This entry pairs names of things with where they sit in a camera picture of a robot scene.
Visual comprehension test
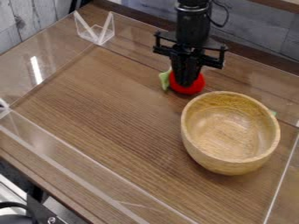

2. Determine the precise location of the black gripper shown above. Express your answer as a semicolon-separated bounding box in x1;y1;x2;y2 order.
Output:
154;31;229;87

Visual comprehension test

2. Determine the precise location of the red felt fruit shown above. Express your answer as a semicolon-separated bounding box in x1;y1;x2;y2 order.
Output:
159;69;206;95

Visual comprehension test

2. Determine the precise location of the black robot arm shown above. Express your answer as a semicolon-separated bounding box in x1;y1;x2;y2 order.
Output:
154;0;230;88

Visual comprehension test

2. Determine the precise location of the light wooden bowl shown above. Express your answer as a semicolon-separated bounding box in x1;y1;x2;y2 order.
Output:
182;91;281;176

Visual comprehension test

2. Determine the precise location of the clear acrylic tray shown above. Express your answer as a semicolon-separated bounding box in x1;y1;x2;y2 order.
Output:
0;16;299;224

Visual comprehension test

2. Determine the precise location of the black metal clamp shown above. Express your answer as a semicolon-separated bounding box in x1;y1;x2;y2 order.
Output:
0;186;70;224

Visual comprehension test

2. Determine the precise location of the black cable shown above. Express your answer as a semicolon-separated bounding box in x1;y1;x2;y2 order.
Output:
209;0;231;29

